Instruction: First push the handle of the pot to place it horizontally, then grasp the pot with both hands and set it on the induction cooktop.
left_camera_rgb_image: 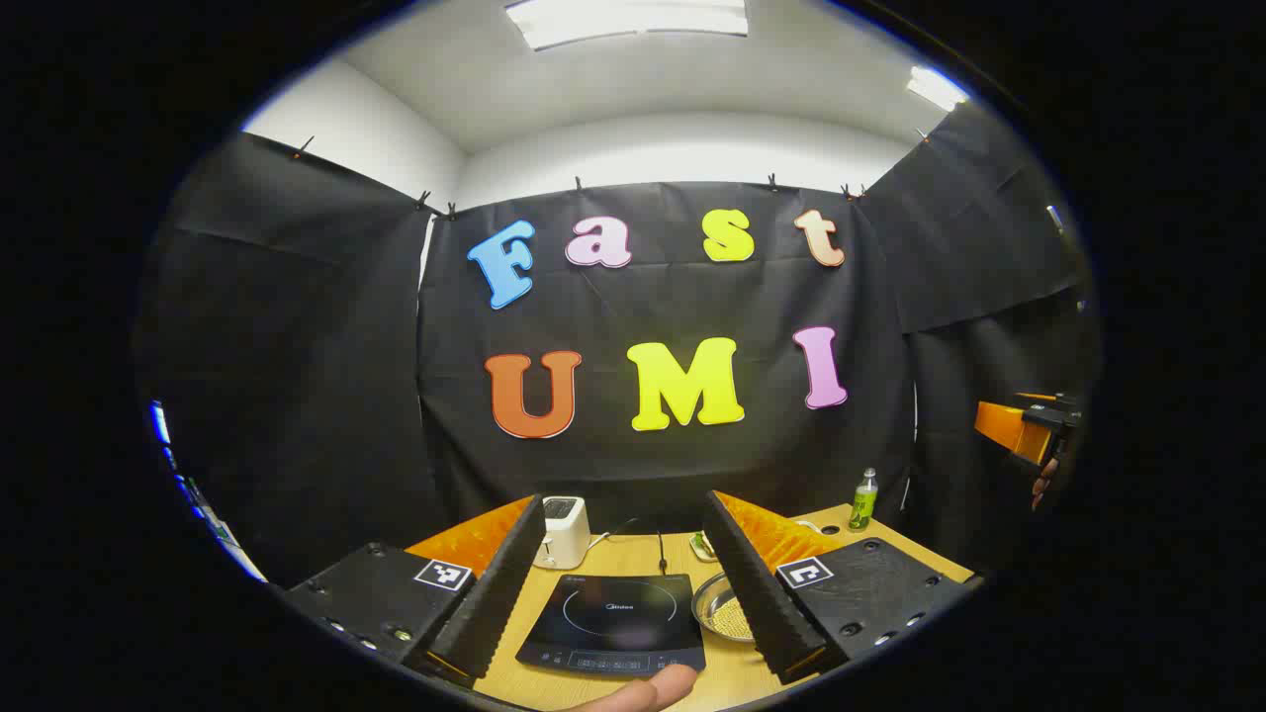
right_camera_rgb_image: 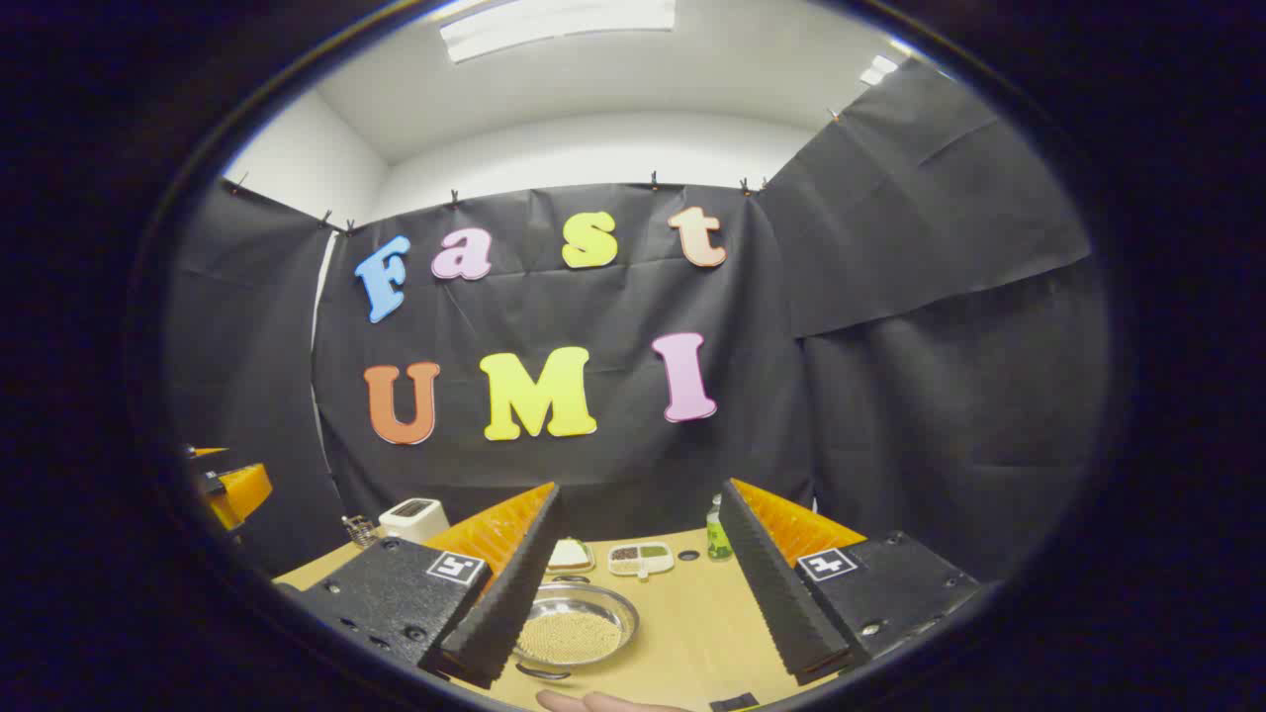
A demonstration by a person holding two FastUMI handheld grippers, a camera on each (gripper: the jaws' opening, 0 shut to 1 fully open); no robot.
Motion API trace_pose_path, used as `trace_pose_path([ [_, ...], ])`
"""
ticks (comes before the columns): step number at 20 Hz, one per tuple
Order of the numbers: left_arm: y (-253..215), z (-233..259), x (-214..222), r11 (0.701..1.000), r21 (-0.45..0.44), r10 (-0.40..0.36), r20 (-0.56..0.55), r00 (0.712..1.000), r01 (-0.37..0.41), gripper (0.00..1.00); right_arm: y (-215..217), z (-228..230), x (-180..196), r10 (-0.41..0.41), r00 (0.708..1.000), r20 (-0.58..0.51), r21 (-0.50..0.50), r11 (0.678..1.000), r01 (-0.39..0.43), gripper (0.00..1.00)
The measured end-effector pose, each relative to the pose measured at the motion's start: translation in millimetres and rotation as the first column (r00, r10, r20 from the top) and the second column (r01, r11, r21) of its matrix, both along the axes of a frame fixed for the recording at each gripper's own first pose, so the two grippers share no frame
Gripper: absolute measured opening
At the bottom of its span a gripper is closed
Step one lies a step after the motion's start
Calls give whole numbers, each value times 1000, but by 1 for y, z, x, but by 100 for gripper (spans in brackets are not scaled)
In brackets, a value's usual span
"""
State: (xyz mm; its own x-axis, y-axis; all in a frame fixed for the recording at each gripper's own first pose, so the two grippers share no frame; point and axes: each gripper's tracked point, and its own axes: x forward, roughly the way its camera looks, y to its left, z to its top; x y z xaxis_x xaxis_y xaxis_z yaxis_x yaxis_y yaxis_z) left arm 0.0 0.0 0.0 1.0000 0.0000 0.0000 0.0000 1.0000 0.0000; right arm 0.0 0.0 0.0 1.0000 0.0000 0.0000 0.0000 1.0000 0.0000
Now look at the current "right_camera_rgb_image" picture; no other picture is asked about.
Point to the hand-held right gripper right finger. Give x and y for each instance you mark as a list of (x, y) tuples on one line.
[(767, 583)]

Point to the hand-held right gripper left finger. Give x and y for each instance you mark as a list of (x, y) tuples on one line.
[(514, 593)]

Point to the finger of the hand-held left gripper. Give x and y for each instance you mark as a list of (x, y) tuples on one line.
[(242, 489)]

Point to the steel pot with soybeans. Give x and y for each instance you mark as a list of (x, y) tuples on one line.
[(574, 628)]

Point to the green tea bottle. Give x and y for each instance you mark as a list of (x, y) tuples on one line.
[(718, 539)]

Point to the sandwich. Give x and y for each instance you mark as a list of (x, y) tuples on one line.
[(569, 554)]

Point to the white toaster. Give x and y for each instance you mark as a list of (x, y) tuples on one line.
[(415, 516)]

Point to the white divided bean plate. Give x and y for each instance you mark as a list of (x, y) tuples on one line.
[(641, 559)]

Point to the black backdrop cloth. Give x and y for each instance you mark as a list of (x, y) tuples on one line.
[(613, 297)]

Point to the row of small cloth clips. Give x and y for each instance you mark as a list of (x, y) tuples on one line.
[(654, 179)]

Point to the small ceiling light panel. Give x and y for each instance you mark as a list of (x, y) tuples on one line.
[(878, 69)]

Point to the large ceiling light panel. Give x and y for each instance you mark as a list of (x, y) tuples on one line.
[(554, 25)]

